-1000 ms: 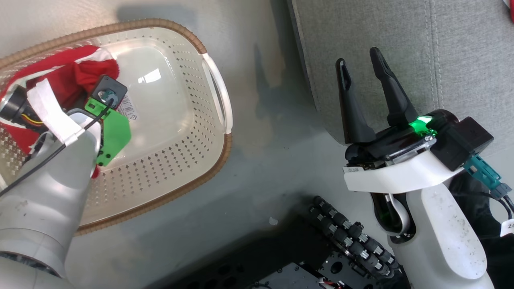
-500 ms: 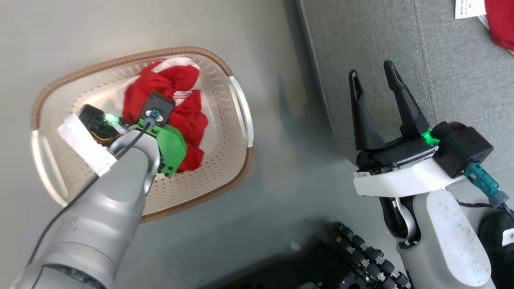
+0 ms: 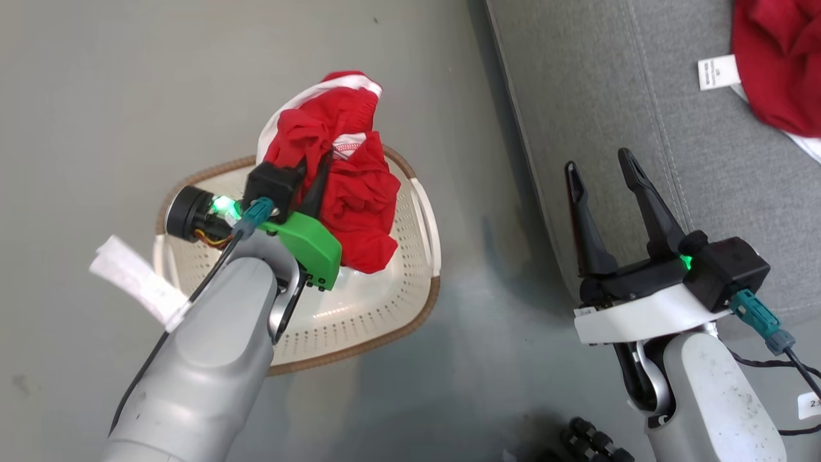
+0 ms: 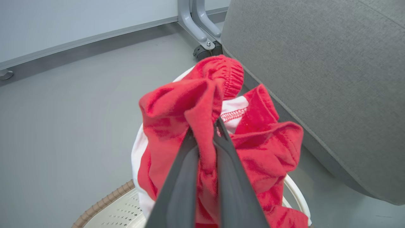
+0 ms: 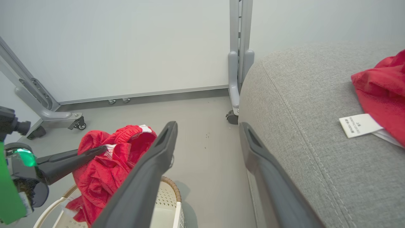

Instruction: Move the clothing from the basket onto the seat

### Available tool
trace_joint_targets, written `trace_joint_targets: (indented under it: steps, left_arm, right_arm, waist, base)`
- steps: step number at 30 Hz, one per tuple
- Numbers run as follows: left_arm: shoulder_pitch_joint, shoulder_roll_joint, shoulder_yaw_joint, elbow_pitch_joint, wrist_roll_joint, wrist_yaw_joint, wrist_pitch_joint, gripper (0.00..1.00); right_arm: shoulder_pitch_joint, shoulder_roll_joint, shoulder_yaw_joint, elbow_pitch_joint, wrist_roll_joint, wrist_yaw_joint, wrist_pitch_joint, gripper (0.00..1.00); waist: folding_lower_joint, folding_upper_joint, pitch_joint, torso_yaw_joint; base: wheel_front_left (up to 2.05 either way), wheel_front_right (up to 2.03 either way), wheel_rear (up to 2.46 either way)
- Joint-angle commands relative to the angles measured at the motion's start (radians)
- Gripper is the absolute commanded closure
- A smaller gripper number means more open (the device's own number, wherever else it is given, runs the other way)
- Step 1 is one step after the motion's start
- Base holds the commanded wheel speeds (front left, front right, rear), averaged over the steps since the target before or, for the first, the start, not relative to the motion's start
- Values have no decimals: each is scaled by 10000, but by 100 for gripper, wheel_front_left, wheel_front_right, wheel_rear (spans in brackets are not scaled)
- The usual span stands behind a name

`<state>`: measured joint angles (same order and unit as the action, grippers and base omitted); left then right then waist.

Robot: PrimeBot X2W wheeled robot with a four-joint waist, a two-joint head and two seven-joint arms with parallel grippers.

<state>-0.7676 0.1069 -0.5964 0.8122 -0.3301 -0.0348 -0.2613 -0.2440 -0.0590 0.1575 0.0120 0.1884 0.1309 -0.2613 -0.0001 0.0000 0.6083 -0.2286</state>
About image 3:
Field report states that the grey fabric sofa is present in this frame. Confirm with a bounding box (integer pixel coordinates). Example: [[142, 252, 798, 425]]
[[484, 0, 821, 334]]

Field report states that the right black cable teal plug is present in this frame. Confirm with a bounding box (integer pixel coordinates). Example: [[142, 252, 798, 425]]
[[730, 289, 821, 437]]

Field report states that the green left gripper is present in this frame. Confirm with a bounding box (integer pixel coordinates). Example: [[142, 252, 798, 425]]
[[165, 149, 343, 291]]

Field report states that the red and white sports garment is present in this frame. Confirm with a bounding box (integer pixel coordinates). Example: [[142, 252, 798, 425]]
[[257, 71, 402, 275]]

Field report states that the white tape tag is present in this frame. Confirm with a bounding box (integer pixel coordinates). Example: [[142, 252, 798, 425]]
[[90, 235, 191, 332]]

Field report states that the black cable teal plug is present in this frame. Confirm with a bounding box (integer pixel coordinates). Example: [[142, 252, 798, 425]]
[[109, 198, 276, 437], [730, 289, 821, 437]]

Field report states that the left black cable teal plug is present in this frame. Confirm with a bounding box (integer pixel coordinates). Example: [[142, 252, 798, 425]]
[[109, 198, 276, 437]]

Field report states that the white laundry basket brown rim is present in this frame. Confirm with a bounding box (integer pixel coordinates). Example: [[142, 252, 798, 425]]
[[153, 146, 442, 376]]

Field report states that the red garment with white label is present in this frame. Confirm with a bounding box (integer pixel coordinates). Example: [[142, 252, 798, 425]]
[[698, 0, 821, 164]]

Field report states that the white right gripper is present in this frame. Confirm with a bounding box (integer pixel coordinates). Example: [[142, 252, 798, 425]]
[[564, 148, 732, 347]]

